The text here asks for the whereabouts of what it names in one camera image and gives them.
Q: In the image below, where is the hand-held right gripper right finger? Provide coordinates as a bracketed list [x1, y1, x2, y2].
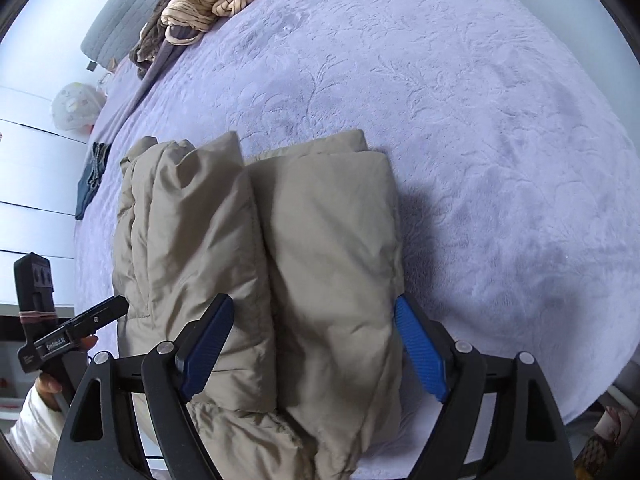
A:
[395, 294, 574, 480]

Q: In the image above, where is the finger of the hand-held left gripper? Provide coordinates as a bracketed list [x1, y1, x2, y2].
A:
[75, 295, 129, 336]

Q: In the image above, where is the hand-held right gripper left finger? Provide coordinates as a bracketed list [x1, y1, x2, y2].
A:
[52, 294, 235, 480]

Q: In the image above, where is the beige puffer jacket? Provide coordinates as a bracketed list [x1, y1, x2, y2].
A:
[111, 129, 406, 480]

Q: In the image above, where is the person's left forearm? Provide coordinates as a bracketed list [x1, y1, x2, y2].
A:
[7, 385, 66, 476]

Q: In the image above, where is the person's left hand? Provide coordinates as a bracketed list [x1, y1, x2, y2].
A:
[34, 376, 66, 412]

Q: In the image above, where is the blue denim garment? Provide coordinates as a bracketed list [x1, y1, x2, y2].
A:
[75, 141, 113, 221]

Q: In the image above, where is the white wardrobe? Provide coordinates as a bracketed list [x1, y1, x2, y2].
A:
[0, 85, 96, 311]

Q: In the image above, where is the white plastic bag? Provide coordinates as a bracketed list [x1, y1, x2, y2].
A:
[51, 81, 106, 131]

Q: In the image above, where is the patterned bag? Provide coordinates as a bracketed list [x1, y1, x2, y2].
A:
[575, 400, 636, 466]

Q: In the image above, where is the lilac embossed bed blanket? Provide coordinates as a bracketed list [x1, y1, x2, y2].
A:
[74, 0, 630, 480]

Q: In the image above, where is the brown garment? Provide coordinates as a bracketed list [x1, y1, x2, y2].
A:
[129, 0, 201, 78]

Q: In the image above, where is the grey padded headboard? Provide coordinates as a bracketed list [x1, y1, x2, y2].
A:
[80, 0, 173, 68]

